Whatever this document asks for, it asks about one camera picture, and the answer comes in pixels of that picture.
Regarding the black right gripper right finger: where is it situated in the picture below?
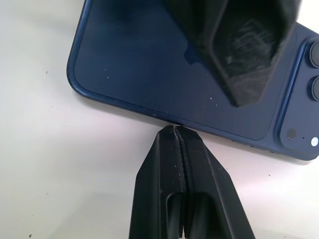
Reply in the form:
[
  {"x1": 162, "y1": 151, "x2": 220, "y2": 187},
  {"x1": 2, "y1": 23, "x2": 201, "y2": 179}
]
[{"x1": 175, "y1": 126, "x2": 256, "y2": 239}]

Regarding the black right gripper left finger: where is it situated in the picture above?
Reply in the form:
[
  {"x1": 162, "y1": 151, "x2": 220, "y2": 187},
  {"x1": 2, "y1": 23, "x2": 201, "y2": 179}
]
[{"x1": 129, "y1": 125, "x2": 187, "y2": 239}]

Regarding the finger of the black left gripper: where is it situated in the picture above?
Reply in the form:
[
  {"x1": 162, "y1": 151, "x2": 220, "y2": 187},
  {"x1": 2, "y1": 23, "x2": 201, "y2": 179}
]
[{"x1": 161, "y1": 0, "x2": 303, "y2": 108}]

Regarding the dark blue smartphone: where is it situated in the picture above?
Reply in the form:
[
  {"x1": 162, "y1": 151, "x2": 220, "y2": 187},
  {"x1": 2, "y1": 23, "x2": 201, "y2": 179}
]
[{"x1": 66, "y1": 0, "x2": 319, "y2": 164}]

